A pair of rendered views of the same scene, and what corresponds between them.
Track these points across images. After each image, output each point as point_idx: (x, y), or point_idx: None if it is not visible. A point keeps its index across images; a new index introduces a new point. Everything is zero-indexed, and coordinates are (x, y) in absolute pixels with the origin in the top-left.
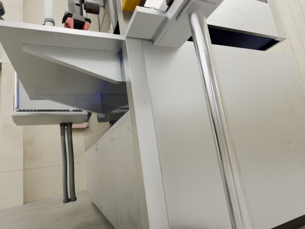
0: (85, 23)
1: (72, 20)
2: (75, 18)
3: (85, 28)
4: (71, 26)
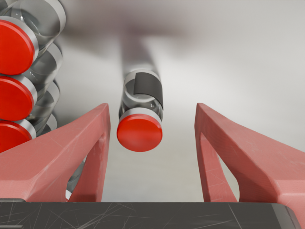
0: (36, 201)
1: (281, 170)
2: (238, 212)
3: (69, 140)
4: (248, 135)
